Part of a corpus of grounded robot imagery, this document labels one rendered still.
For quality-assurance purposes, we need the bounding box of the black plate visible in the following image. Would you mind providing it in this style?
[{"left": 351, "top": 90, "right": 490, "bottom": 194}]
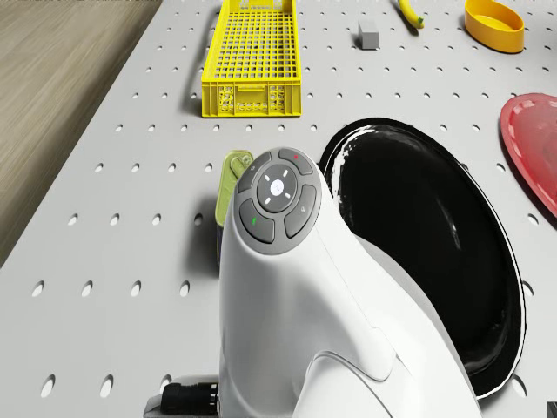
[{"left": 318, "top": 118, "right": 528, "bottom": 401}]

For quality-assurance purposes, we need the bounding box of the banana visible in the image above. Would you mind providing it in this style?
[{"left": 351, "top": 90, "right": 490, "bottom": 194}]
[{"left": 397, "top": 0, "right": 426, "bottom": 31}]

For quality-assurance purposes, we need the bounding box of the flat-sided can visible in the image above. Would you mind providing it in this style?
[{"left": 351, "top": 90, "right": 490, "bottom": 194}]
[{"left": 213, "top": 148, "right": 256, "bottom": 276}]

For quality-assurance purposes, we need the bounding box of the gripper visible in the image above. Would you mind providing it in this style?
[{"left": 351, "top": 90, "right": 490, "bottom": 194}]
[{"left": 144, "top": 374, "right": 221, "bottom": 418}]

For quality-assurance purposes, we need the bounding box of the yellow basket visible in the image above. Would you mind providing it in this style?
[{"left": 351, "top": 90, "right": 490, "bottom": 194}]
[{"left": 200, "top": 0, "right": 304, "bottom": 119}]

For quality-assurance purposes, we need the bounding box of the yellow bowl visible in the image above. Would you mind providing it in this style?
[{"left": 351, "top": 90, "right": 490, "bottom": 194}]
[{"left": 463, "top": 0, "right": 526, "bottom": 55}]

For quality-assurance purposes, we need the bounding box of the red plate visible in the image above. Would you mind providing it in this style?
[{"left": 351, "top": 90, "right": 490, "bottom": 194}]
[{"left": 499, "top": 91, "right": 557, "bottom": 219}]

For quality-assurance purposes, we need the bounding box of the grey cube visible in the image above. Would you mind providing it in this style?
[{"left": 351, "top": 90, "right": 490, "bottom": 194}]
[{"left": 357, "top": 19, "right": 380, "bottom": 51}]

